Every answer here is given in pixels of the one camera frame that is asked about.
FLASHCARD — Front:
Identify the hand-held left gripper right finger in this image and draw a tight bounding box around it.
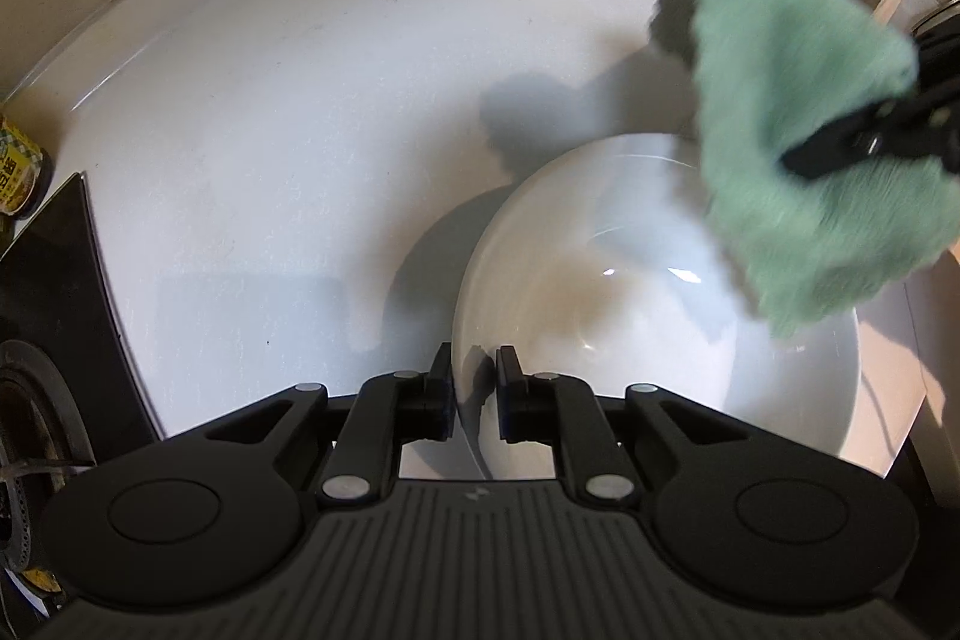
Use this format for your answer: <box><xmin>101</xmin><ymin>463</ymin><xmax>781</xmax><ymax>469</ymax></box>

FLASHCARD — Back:
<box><xmin>495</xmin><ymin>344</ymin><xmax>751</xmax><ymax>512</ymax></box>

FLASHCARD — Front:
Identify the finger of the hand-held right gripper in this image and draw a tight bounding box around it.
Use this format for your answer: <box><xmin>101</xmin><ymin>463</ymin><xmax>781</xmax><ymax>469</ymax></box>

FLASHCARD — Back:
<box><xmin>911</xmin><ymin>21</ymin><xmax>960</xmax><ymax>90</ymax></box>
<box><xmin>778</xmin><ymin>83</ymin><xmax>960</xmax><ymax>182</ymax></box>

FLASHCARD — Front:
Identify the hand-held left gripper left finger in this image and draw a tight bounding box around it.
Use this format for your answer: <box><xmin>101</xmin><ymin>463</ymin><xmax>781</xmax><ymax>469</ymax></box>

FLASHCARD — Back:
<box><xmin>204</xmin><ymin>344</ymin><xmax>455</xmax><ymax>512</ymax></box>

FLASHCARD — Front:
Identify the green microfibre cloth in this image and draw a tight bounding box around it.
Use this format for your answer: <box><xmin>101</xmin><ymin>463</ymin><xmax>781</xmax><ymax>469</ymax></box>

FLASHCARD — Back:
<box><xmin>649</xmin><ymin>0</ymin><xmax>960</xmax><ymax>341</ymax></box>

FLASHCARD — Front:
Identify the white ceramic bowl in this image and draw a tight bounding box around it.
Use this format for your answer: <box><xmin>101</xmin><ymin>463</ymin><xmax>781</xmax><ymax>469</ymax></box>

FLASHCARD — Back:
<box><xmin>452</xmin><ymin>134</ymin><xmax>862</xmax><ymax>480</ymax></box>

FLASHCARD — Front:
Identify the black glass gas stove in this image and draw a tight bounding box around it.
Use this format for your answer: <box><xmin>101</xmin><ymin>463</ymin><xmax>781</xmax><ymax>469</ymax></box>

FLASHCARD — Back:
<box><xmin>0</xmin><ymin>171</ymin><xmax>163</xmax><ymax>640</ymax></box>

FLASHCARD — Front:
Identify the glass jar with yellow label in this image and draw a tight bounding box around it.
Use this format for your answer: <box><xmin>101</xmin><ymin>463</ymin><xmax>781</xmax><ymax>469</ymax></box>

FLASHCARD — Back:
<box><xmin>0</xmin><ymin>113</ymin><xmax>52</xmax><ymax>218</ymax></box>

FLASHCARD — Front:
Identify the metal stove burner ring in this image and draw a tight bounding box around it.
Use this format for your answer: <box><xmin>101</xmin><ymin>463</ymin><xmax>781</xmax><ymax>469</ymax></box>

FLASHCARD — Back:
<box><xmin>0</xmin><ymin>340</ymin><xmax>100</xmax><ymax>585</ymax></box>

